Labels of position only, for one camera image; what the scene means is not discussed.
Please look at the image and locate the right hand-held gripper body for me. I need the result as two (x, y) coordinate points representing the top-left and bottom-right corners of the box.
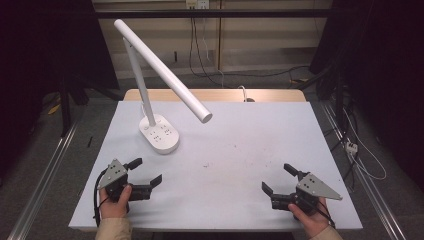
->
(270, 172), (344, 215)

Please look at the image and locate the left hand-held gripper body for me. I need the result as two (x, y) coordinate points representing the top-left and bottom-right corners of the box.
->
(96, 158), (153, 203)

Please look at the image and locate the person's right hand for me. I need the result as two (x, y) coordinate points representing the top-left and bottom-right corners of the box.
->
(287, 197), (332, 240)

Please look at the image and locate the person's left hand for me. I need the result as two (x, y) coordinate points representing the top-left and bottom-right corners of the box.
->
(98, 184), (133, 220)

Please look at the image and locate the white desk lamp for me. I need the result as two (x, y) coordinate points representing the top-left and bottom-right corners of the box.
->
(113, 18), (214, 155)

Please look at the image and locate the pale grey table mat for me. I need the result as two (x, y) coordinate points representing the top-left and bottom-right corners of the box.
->
(68, 100), (364, 232)

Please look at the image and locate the white power strip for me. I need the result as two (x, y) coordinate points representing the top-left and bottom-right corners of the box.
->
(345, 140), (360, 157)

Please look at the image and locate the black curtain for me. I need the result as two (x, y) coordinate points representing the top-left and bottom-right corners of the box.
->
(309, 0), (424, 193)
(0, 0), (120, 183)

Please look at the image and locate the black horizontal metal bar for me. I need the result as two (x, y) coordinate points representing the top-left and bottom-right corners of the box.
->
(94, 8), (335, 20)

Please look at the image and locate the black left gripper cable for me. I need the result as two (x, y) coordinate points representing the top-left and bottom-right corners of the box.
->
(92, 169), (111, 228)

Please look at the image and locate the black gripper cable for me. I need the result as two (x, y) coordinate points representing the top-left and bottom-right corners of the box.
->
(311, 199), (336, 230)
(92, 169), (111, 228)

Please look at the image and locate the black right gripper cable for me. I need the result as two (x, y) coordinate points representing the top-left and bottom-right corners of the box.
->
(311, 199), (336, 230)

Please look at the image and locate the aluminium floor rail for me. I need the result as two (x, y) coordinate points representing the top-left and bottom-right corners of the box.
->
(320, 101), (408, 240)
(7, 119), (82, 240)

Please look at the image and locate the white floor cable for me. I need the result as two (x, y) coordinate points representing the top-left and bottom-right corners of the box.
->
(342, 107), (388, 182)

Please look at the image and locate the white lamp cable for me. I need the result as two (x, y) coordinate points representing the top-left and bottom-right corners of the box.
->
(237, 85), (250, 103)

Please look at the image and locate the black hanging wall cable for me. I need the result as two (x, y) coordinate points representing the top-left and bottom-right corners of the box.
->
(188, 17), (314, 90)

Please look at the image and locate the white wall socket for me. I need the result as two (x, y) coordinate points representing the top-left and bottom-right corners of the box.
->
(185, 0), (211, 10)

